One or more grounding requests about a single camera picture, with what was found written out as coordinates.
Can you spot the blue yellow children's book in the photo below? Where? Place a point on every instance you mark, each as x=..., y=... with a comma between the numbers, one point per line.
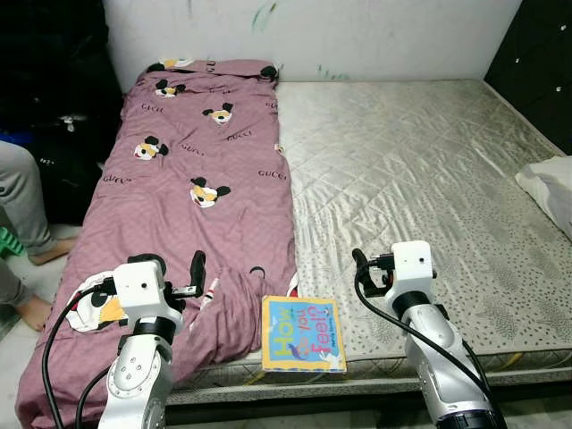
x=304, y=335

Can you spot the white pillow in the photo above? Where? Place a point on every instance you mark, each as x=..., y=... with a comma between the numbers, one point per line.
x=550, y=188

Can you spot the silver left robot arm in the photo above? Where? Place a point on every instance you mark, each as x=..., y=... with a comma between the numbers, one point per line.
x=134, y=380

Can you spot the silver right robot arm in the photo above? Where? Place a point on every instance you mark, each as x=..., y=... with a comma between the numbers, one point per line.
x=438, y=357

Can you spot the grey quilted mattress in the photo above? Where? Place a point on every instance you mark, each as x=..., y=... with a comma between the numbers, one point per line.
x=420, y=161

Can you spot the pink cartoon mouse blanket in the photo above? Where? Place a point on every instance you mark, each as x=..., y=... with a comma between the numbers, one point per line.
x=206, y=143

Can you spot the person in grey trousers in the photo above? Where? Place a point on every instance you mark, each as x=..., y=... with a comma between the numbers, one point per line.
x=18, y=197

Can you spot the black bag pile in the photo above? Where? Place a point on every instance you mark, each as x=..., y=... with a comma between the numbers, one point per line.
x=54, y=89

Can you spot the black tufted headboard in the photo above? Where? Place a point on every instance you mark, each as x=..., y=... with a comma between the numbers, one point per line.
x=536, y=54

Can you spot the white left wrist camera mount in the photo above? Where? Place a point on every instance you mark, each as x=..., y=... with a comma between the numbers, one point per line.
x=138, y=284

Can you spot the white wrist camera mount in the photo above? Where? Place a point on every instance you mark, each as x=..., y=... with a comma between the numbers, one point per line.
x=138, y=284
x=413, y=264

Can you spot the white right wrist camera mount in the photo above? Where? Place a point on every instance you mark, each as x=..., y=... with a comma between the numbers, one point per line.
x=413, y=264

